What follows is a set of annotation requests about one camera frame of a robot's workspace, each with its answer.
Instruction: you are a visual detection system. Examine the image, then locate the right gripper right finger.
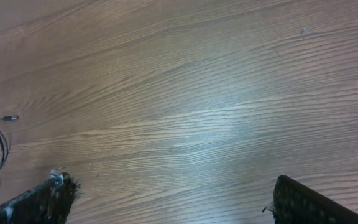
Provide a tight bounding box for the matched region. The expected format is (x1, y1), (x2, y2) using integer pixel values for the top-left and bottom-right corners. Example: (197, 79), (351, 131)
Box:
(272, 175), (358, 224)

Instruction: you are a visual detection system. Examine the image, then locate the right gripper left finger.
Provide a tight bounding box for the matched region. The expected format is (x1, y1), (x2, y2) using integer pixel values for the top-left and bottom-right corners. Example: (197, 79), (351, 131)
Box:
(0, 172), (80, 224)

